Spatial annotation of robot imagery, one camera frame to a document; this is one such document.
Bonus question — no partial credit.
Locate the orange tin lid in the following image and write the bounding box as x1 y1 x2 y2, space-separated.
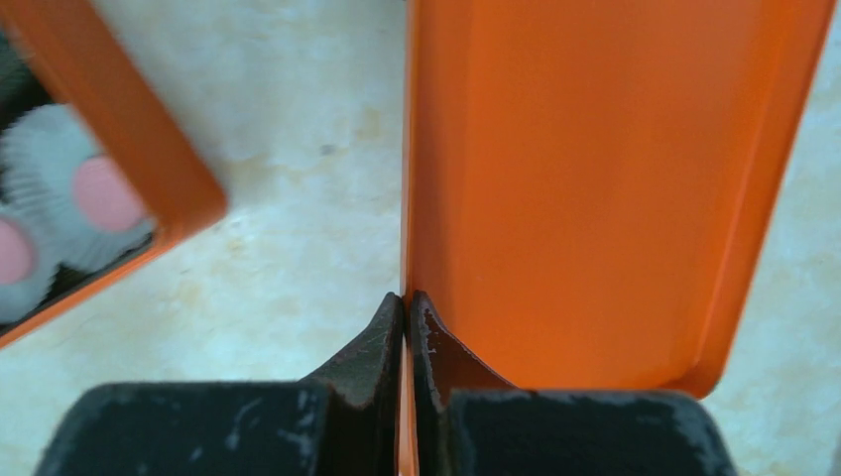
397 0 839 476

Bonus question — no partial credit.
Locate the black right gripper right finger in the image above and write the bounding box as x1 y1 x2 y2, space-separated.
408 292 736 475

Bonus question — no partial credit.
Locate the pink sandwich cookie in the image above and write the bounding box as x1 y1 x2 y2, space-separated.
71 155 146 233
1 218 35 285

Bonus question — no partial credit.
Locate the orange cookie tin box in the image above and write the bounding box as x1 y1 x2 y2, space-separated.
1 1 227 346

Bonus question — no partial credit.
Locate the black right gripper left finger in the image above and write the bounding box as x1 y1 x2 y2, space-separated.
36 294 404 475

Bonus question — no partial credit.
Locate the white paper cupcake liner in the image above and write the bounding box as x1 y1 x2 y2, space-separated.
1 203 60 324
1 104 154 272

